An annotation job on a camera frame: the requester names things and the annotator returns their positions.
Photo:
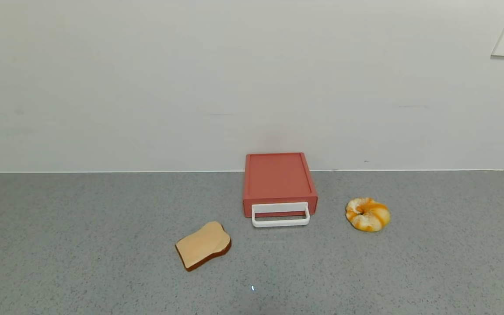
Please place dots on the toy toast slice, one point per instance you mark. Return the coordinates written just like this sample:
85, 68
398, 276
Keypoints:
201, 245

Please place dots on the orange white toy donut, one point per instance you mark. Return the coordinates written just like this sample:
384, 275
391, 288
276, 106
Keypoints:
368, 216

